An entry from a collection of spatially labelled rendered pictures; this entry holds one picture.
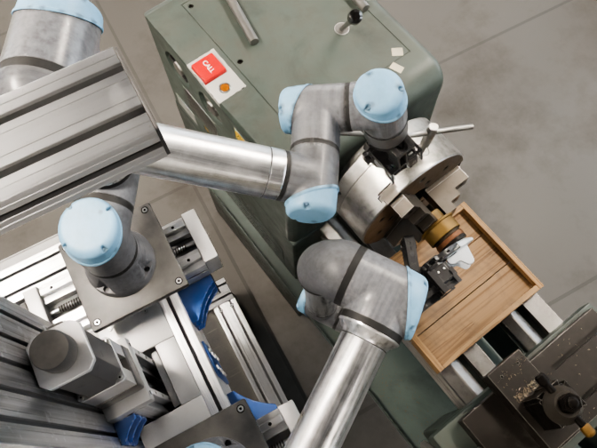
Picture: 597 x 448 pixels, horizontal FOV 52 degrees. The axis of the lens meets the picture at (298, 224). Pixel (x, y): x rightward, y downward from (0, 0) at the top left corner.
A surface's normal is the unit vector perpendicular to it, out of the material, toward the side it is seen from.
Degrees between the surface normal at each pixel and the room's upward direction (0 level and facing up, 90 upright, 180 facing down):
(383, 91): 13
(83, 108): 0
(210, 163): 38
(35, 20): 5
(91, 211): 8
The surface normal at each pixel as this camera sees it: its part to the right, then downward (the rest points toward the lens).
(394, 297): -0.06, -0.21
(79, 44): 0.88, -0.12
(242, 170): 0.23, 0.23
